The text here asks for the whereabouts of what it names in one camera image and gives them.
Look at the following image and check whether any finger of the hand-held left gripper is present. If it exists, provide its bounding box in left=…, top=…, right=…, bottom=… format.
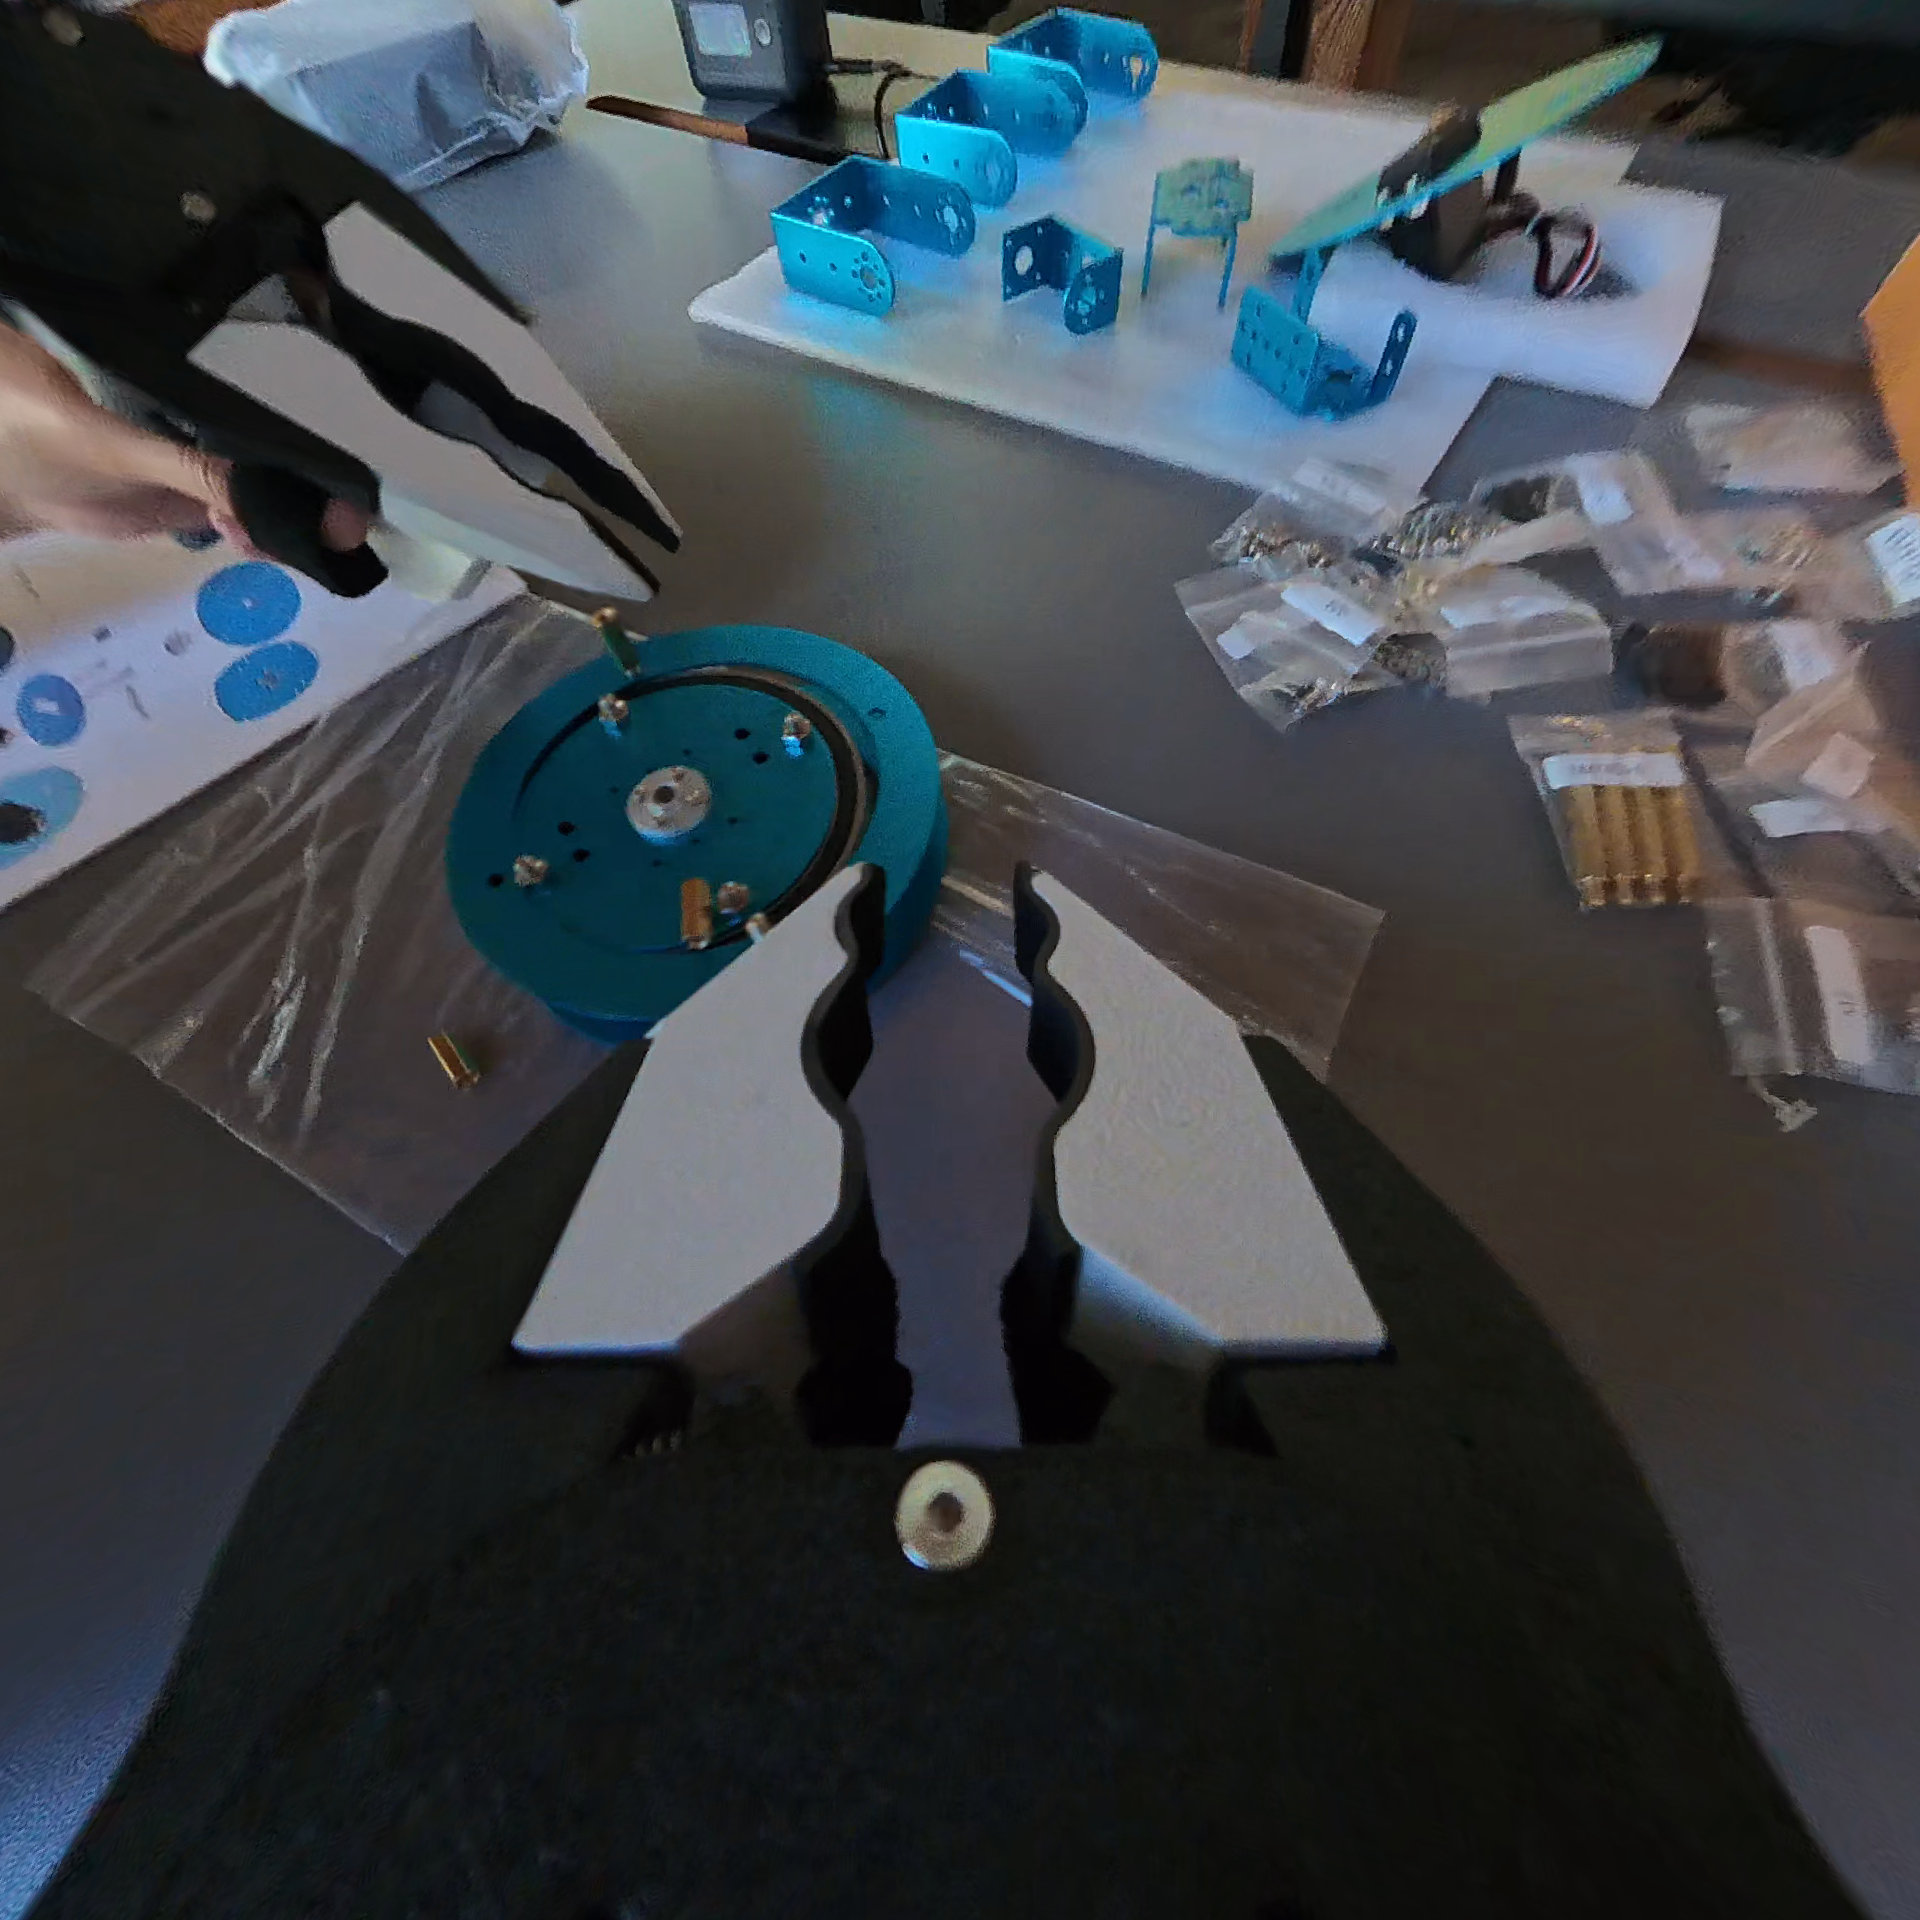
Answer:
left=187, top=318, right=665, bottom=602
left=319, top=201, right=684, bottom=554

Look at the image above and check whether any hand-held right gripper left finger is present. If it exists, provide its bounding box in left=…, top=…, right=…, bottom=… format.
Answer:
left=510, top=861, right=917, bottom=1451

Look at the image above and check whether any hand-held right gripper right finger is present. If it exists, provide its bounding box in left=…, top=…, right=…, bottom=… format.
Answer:
left=997, top=861, right=1388, bottom=1451

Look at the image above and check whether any blue round rotating base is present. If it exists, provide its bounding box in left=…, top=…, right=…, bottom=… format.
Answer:
left=445, top=622, right=951, bottom=1047

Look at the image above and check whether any grey desk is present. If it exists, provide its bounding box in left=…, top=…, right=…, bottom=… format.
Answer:
left=0, top=0, right=1920, bottom=1906

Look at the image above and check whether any person's left hand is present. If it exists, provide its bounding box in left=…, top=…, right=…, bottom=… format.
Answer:
left=0, top=326, right=248, bottom=552

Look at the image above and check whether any clear bag with grey block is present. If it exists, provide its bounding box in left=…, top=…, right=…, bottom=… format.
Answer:
left=202, top=0, right=589, bottom=192

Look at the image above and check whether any brown and black rod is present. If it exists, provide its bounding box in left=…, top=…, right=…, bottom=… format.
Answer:
left=586, top=92, right=903, bottom=170

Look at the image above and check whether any small black display device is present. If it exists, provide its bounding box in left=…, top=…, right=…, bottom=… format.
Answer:
left=669, top=0, right=836, bottom=109

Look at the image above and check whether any white assembly guide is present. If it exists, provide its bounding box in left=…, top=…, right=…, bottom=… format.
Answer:
left=0, top=524, right=526, bottom=908

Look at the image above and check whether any white foam sheet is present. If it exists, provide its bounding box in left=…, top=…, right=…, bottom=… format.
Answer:
left=690, top=66, right=1501, bottom=496

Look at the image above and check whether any clear plastic bag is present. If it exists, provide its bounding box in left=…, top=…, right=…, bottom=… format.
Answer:
left=28, top=600, right=1384, bottom=1254

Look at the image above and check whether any pile of small hardware bags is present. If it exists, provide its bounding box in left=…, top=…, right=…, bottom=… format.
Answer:
left=1177, top=396, right=1920, bottom=1119

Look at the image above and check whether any white foam block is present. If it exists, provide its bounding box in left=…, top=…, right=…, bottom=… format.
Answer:
left=1275, top=135, right=1727, bottom=409

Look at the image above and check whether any teal round plate with servo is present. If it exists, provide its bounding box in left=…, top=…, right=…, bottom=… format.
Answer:
left=1268, top=36, right=1666, bottom=287

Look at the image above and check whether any orange cardboard box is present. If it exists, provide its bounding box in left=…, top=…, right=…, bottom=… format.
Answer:
left=1861, top=231, right=1920, bottom=504

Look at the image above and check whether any large blue U bracket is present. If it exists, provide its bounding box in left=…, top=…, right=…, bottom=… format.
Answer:
left=895, top=66, right=1092, bottom=209
left=988, top=7, right=1160, bottom=107
left=769, top=153, right=980, bottom=320

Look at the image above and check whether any small blue bracket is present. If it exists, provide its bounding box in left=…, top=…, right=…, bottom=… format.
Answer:
left=1003, top=213, right=1127, bottom=335

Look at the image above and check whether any dark teal bracket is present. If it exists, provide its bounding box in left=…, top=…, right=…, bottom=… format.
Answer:
left=1144, top=157, right=1257, bottom=309

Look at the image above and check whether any blue perforated U bracket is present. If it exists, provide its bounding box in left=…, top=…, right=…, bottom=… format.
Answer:
left=1231, top=246, right=1420, bottom=422

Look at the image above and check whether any servo cable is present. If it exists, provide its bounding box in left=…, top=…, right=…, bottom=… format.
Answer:
left=1507, top=201, right=1644, bottom=301

